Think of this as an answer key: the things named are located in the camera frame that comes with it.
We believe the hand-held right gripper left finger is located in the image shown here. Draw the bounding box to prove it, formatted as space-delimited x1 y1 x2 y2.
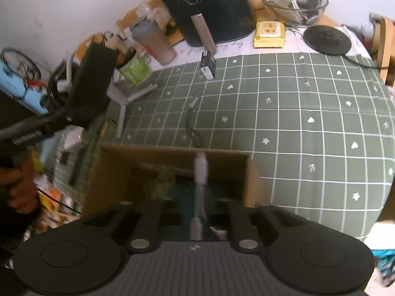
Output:
82 202 164 253

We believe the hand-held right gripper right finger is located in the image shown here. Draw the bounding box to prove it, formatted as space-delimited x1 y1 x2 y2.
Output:
217 199 309 253

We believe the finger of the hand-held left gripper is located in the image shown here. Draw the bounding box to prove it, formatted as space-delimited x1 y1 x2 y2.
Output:
63 103 107 128

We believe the white charging cable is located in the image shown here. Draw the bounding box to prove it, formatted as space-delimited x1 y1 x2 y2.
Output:
189 151 210 241

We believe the brown cardboard box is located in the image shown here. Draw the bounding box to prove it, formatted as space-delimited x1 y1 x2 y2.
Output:
82 144 263 222

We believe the person's left hand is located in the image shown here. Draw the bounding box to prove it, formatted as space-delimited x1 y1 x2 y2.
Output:
0 157 42 215

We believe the white power adapter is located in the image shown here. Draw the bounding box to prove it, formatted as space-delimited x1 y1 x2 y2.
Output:
63 126 83 150

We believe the dark glass pot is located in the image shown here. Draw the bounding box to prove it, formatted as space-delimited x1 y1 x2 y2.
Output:
48 63 78 108

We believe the white phone tripod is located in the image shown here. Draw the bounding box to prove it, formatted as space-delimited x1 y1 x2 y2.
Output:
57 52 158 139

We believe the black power strip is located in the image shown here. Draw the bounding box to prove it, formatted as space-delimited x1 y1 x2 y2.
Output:
69 151 85 187

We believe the wooden chair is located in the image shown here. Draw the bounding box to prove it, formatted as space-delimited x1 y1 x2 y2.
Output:
117 0 167 31
76 32 107 59
370 14 395 87

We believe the green label jar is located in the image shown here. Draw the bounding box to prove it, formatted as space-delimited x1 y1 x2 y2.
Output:
119 54 152 85

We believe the pile of colourful packets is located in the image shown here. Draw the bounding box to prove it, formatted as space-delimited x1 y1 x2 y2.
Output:
25 154 84 241

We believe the grey shaker bottle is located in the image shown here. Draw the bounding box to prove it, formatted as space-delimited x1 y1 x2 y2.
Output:
130 17 177 65

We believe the green grid tablecloth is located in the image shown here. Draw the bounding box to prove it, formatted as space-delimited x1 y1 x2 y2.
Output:
46 21 395 247

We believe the clear plastic bag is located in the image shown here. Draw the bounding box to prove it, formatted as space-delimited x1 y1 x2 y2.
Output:
136 1 173 34

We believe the small black box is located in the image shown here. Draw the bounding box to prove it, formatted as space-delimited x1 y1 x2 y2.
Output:
200 51 217 80

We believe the teal patterned bag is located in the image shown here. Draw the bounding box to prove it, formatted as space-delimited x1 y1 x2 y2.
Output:
370 247 395 287

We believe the black air fryer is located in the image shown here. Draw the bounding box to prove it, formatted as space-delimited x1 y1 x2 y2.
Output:
152 0 257 53

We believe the yellow wet wipes pack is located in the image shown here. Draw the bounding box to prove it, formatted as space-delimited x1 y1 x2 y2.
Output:
254 21 286 49

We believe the black kettle base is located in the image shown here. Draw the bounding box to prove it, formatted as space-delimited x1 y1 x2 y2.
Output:
304 25 352 56

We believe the clear glass bowl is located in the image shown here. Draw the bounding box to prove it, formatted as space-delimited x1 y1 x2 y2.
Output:
262 0 329 27

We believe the black round wire frame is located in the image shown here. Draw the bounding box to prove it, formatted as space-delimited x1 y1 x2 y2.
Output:
0 47 42 84

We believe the black cable with white plug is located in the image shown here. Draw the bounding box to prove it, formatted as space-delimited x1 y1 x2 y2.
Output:
185 94 204 147

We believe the black kettle base cable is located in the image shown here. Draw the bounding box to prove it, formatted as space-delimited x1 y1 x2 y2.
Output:
344 54 383 69

